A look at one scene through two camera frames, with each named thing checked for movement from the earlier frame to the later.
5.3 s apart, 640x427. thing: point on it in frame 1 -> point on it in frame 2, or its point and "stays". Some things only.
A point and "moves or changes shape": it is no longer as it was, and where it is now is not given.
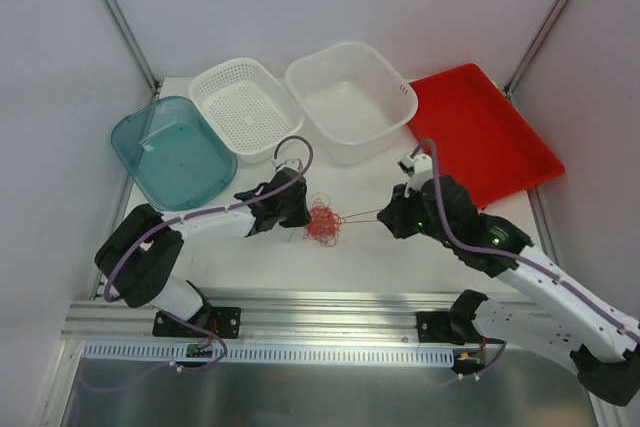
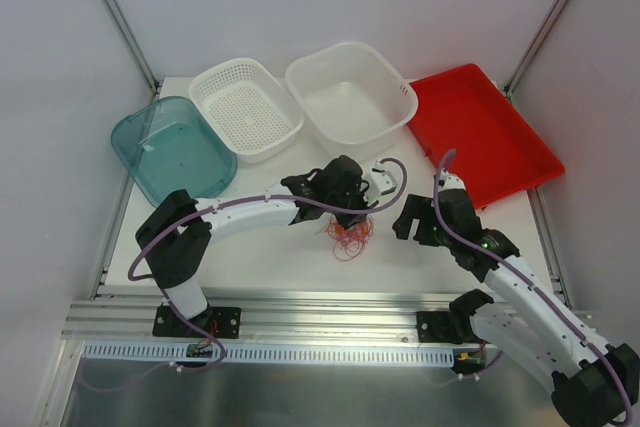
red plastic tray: x=479 y=136 stays
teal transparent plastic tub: x=172 y=154 stays
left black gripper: x=291 y=204 -> x=351 y=202
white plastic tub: x=357 y=101 stays
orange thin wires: x=324 y=222 moves or changes shape
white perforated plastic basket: x=248 y=106 stays
